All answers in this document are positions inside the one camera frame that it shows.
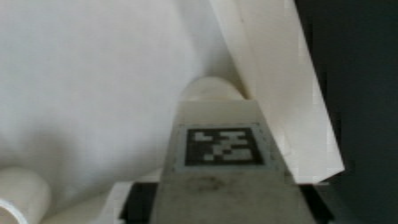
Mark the white square table top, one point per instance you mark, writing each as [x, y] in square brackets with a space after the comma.
[100, 58]

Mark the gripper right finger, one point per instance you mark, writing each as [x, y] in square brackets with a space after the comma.
[317, 203]

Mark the white table leg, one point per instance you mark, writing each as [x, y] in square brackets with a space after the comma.
[226, 184]

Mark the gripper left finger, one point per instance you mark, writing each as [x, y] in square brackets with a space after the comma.
[128, 204]

